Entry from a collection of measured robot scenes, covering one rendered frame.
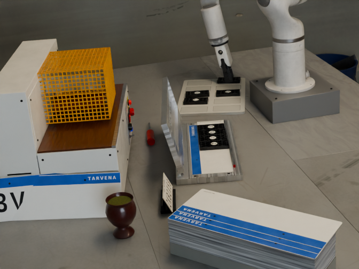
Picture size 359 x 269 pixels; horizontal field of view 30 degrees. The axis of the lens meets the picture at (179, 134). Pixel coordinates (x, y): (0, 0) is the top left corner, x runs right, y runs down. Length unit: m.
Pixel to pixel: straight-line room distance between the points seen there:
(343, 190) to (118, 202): 0.67
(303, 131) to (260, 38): 2.30
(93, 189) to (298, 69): 0.98
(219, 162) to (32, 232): 0.64
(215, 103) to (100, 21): 1.85
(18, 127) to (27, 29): 2.46
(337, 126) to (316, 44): 2.40
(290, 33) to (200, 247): 1.06
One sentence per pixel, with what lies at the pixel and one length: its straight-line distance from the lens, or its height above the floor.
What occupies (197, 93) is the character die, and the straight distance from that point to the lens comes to 2.78.
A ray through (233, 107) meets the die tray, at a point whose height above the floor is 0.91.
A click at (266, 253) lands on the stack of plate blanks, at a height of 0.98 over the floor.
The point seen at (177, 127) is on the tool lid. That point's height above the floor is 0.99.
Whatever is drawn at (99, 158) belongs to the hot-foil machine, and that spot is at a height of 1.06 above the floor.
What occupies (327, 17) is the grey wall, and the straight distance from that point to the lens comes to 4.82.
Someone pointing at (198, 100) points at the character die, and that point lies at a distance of 2.70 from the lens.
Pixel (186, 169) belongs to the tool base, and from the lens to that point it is 2.14.
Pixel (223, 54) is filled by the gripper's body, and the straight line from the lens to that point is 2.84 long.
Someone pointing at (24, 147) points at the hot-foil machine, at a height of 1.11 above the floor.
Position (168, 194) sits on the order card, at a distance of 1.97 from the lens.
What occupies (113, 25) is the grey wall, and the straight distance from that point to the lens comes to 4.41.
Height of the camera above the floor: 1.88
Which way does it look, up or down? 24 degrees down
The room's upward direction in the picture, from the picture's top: 5 degrees counter-clockwise
